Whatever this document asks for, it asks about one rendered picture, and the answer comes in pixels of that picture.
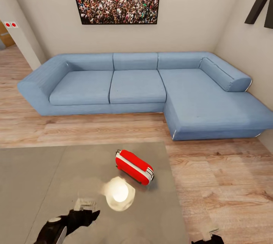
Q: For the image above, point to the decorative sign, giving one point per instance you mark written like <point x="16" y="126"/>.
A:
<point x="256" y="10"/>

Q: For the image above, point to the sofa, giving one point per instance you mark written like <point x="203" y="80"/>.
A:
<point x="201" y="95"/>

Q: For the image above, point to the coffee table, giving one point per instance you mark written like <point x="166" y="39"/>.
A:
<point x="41" y="183"/>

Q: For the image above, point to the radio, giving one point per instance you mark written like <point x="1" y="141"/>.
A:
<point x="136" y="168"/>

